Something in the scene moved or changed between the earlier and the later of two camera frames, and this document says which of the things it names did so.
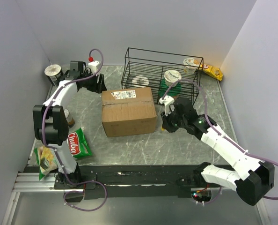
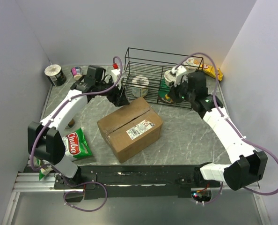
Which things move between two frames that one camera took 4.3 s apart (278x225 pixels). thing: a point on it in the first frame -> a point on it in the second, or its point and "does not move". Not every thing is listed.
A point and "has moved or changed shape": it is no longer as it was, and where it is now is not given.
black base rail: x=125 y=181 does not move
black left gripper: x=98 y=87 -> x=117 y=99
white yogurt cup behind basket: x=191 y=61 does not move
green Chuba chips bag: x=46 y=158 does not move
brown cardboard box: x=128 y=111 has moved or changed shape
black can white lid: x=54 y=73 does not move
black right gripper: x=166 y=124 -> x=173 y=93
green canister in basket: x=173 y=91 does not move
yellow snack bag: x=214 y=71 does not move
